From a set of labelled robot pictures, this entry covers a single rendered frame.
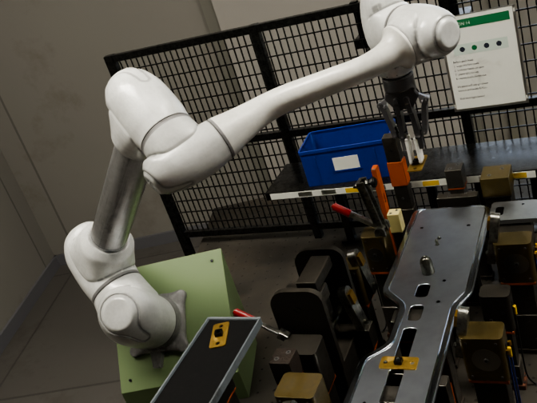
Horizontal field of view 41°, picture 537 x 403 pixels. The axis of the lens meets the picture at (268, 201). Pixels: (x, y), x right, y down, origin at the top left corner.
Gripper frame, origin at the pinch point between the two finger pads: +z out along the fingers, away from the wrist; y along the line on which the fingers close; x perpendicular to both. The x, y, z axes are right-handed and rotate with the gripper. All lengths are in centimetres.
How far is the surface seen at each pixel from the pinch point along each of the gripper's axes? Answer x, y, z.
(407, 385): -52, 3, 29
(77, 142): 166, -258, 48
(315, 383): -61, -12, 21
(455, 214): 15.8, 2.4, 29.2
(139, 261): 152, -239, 129
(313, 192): 33, -47, 27
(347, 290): -32.0, -13.7, 19.7
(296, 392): -64, -16, 21
